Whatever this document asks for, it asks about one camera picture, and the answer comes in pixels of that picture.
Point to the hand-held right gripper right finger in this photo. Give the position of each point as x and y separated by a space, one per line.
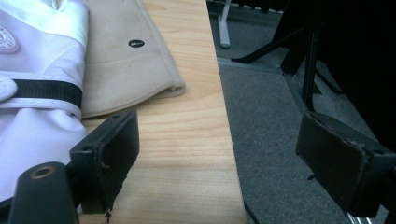
336 158

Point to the dark curtain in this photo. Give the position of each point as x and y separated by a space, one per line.
367 62

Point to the white metal stand frame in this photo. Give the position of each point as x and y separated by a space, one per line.
224 31

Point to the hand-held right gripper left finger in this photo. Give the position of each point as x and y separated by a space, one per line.
115 146

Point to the white and purple ski glove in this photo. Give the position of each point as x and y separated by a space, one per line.
40 49

